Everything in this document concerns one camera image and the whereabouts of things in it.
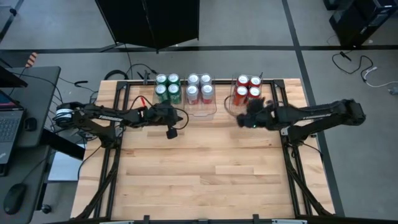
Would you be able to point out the black metal table frame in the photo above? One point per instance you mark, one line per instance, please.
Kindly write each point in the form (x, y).
(136, 83)

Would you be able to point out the black side desk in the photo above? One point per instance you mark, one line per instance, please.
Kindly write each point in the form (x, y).
(40, 93)

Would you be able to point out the black computer tower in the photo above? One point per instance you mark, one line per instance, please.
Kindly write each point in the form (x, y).
(363, 21)

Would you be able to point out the black computer mouse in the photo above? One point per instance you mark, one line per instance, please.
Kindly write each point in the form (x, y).
(14, 199)

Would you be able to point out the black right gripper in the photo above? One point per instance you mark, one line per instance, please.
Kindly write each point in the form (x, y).
(258, 115)

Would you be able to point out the white metal bracket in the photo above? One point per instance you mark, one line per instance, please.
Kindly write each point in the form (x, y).
(116, 222)
(289, 221)

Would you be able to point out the small black puck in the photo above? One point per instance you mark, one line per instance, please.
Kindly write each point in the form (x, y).
(30, 124)

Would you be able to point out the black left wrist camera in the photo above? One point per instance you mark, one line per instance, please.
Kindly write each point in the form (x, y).
(171, 133)

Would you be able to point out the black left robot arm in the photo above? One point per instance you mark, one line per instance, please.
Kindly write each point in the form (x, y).
(102, 116)

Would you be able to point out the pink and white soda can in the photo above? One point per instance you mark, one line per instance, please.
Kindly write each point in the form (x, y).
(207, 92)
(193, 79)
(205, 78)
(192, 92)

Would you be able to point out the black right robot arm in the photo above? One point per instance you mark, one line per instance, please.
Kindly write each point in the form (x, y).
(326, 112)

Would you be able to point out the black laptop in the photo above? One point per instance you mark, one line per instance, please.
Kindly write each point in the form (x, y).
(9, 130)

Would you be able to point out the black partition screen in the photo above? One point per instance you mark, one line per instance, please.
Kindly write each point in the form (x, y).
(149, 21)

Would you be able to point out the orange black striped marker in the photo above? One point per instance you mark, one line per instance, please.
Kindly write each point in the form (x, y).
(31, 59)

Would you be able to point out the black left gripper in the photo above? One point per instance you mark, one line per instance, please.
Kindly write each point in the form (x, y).
(161, 115)

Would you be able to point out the green Sprite soda can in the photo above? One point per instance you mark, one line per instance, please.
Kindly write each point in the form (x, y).
(161, 78)
(174, 92)
(160, 91)
(173, 78)

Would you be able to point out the clear plastic bin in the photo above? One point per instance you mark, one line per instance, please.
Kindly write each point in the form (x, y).
(231, 105)
(153, 96)
(200, 112)

